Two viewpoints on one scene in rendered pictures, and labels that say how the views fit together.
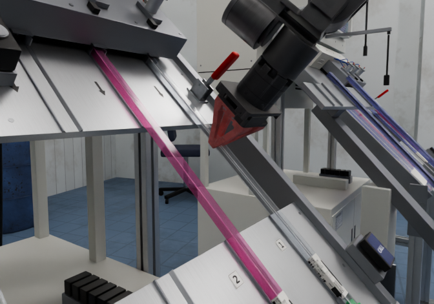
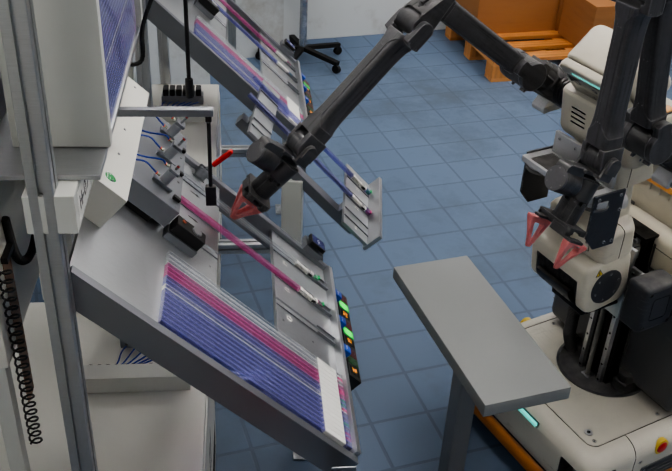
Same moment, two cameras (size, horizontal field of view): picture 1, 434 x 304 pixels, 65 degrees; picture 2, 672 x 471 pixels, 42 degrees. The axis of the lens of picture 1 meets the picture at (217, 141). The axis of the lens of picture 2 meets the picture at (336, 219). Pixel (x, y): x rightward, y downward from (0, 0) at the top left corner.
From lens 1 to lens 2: 181 cm
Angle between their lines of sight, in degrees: 47
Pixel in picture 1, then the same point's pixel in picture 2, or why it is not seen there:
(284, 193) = (265, 226)
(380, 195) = (295, 187)
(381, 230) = (297, 209)
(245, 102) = (264, 201)
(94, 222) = not seen: hidden behind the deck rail
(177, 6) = not seen: outside the picture
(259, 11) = (273, 159)
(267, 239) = (280, 264)
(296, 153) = not seen: hidden behind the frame
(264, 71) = (273, 184)
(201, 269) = (279, 292)
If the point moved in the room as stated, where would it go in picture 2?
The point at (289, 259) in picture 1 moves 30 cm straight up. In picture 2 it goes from (290, 268) to (292, 163)
